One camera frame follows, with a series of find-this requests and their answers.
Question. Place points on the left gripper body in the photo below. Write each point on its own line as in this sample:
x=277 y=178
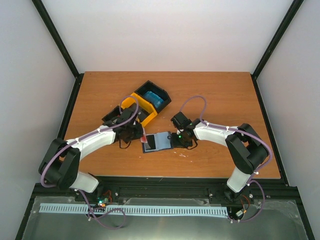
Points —
x=132 y=134

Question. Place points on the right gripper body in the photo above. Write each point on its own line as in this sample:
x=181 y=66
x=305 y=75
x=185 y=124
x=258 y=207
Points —
x=181 y=141

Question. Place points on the blue leather card holder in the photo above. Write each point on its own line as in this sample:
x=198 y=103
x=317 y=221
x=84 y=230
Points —
x=162 y=142

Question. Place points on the black credit card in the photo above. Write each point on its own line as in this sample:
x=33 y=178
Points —
x=150 y=145

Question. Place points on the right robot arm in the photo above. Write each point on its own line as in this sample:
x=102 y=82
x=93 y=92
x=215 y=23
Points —
x=246 y=148

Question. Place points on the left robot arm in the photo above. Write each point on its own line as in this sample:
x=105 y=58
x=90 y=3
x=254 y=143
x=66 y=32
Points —
x=60 y=165

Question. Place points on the black bin with red cards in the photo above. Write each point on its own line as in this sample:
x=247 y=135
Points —
x=116 y=112

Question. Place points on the blue card stack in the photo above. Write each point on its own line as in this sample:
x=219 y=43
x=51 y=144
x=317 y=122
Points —
x=154 y=99

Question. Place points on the black bin with blue cards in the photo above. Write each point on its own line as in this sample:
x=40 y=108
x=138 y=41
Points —
x=150 y=86

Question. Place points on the yellow middle bin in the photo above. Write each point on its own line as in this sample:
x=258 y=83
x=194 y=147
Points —
x=146 y=111

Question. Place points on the left controller board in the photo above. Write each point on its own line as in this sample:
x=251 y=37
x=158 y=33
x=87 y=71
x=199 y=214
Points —
x=105 y=199

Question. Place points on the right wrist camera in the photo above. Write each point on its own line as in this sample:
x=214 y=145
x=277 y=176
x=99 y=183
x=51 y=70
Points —
x=179 y=125

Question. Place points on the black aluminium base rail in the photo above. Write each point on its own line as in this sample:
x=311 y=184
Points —
x=214 y=190

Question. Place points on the light blue cable duct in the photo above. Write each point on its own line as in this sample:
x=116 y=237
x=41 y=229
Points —
x=137 y=210

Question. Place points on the left black frame post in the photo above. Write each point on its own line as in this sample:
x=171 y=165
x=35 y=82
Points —
x=45 y=16

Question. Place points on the black frame post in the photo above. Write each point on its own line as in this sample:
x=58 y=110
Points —
x=283 y=26
x=45 y=16

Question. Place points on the right black frame post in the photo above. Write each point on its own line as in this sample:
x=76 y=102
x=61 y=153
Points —
x=283 y=26

